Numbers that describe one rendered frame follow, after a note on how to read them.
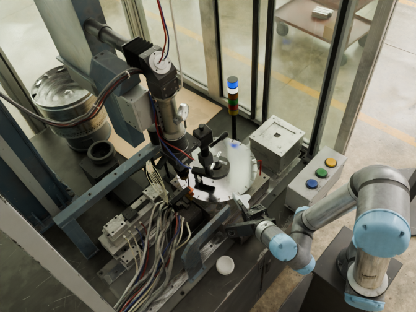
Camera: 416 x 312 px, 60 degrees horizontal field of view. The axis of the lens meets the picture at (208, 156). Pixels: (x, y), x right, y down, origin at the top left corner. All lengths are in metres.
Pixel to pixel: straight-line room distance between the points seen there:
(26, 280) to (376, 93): 2.84
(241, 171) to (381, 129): 1.80
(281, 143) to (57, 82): 1.10
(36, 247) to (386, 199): 0.74
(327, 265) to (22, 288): 1.20
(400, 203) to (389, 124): 2.22
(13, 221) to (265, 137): 1.21
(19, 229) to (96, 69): 0.58
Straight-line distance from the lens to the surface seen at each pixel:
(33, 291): 1.66
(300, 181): 1.50
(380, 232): 0.89
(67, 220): 1.38
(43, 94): 1.84
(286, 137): 1.64
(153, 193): 1.51
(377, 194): 0.93
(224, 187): 1.40
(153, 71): 0.93
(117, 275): 1.53
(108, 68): 1.05
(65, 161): 1.95
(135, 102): 1.01
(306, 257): 1.24
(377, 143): 2.95
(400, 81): 3.54
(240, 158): 1.49
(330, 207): 1.14
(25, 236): 0.67
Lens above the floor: 2.12
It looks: 51 degrees down
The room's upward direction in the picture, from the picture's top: 7 degrees counter-clockwise
